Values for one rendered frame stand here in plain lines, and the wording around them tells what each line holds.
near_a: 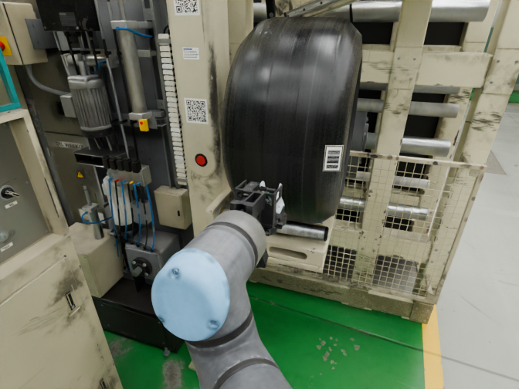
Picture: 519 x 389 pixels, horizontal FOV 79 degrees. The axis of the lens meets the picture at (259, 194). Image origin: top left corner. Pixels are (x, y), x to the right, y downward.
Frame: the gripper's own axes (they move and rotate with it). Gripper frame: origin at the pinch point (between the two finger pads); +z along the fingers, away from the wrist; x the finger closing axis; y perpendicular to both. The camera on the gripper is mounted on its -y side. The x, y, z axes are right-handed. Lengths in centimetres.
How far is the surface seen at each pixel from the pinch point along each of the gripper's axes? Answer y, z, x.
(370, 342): -103, 78, -36
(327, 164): 7.1, 9.0, -9.3
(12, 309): -34, -18, 63
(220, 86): 20.9, 31.1, 26.8
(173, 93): 18, 28, 41
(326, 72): 26.0, 12.5, -6.3
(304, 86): 23.0, 10.4, -2.4
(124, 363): -109, 28, 77
